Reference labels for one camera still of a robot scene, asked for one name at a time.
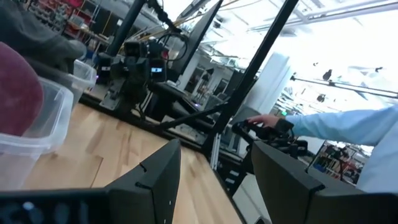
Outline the red baseball cap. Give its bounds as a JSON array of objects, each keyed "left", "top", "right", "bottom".
[{"left": 0, "top": 41, "right": 45, "bottom": 137}]

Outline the black diagonal frame post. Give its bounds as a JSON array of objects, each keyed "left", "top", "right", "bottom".
[{"left": 201, "top": 0, "right": 300, "bottom": 159}]

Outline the person in light blue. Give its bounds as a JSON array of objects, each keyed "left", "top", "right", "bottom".
[{"left": 285, "top": 105, "right": 398, "bottom": 194}]

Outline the black leader arm handle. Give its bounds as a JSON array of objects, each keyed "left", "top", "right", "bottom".
[{"left": 231, "top": 119, "right": 309, "bottom": 159}]

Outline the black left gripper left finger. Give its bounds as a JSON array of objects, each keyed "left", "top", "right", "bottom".
[{"left": 104, "top": 138, "right": 182, "bottom": 224}]

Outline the clear plastic bin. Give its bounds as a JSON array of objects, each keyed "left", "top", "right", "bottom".
[
  {"left": 26, "top": 58, "right": 98, "bottom": 108},
  {"left": 0, "top": 75, "right": 75, "bottom": 191}
]

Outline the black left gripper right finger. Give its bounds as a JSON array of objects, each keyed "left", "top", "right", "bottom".
[{"left": 251, "top": 141, "right": 326, "bottom": 224}]

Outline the black wristband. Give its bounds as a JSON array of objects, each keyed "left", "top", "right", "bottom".
[{"left": 274, "top": 118, "right": 295, "bottom": 135}]

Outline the black horizontal boom bar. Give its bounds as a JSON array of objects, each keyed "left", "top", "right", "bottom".
[{"left": 290, "top": 75, "right": 398, "bottom": 100}]

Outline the person's hand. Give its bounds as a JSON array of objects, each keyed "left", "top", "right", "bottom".
[{"left": 246, "top": 114, "right": 281, "bottom": 129}]

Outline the gray baseball cap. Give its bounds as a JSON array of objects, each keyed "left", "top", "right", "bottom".
[{"left": 0, "top": 0, "right": 88, "bottom": 75}]

